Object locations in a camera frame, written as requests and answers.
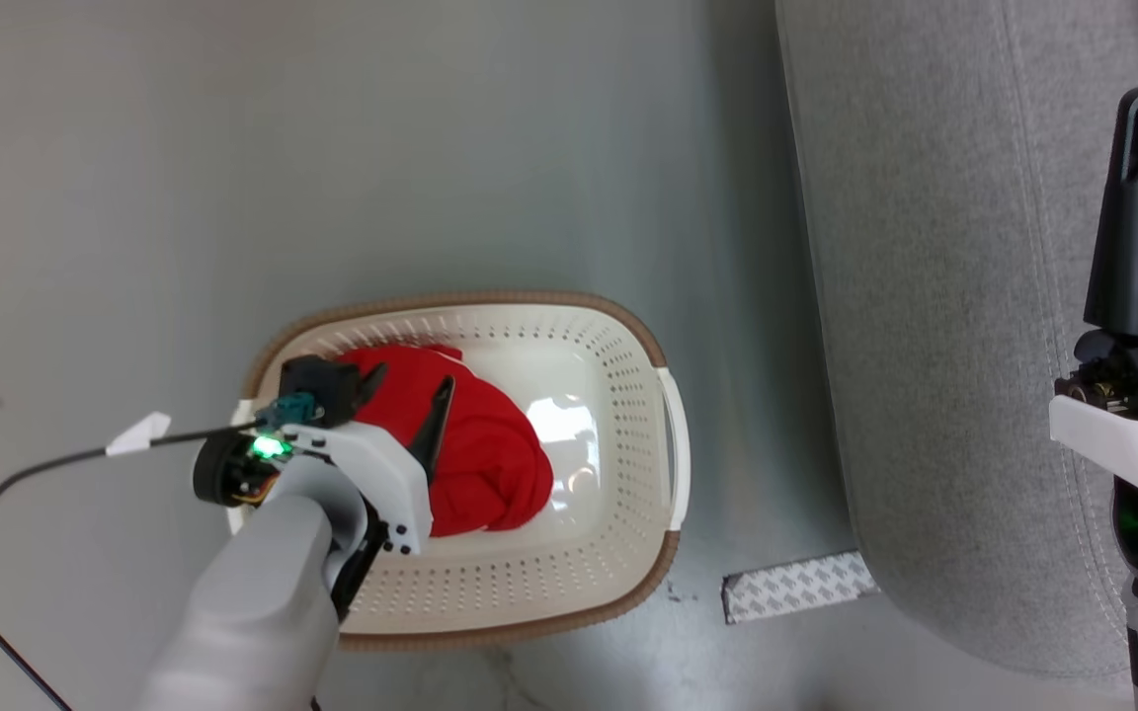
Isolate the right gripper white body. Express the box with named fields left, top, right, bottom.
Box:
left=1048, top=312, right=1138, bottom=495

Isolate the thin black cable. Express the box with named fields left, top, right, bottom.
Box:
left=0, top=420, right=269, bottom=711

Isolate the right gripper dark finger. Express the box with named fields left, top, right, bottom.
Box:
left=1083, top=87, right=1138, bottom=340

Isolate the patterned white floor tape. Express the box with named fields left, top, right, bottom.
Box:
left=722, top=551, right=880, bottom=625

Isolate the white cable tag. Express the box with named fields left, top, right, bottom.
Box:
left=105, top=412, right=173, bottom=457

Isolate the red cloth garment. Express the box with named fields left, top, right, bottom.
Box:
left=332, top=343, right=556, bottom=539

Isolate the cream perforated laundry basket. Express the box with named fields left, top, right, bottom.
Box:
left=228, top=290, right=691, bottom=653

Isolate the grey fabric sofa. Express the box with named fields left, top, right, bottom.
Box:
left=774, top=0, right=1138, bottom=682

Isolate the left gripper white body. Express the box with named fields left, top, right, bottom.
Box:
left=281, top=420, right=435, bottom=621

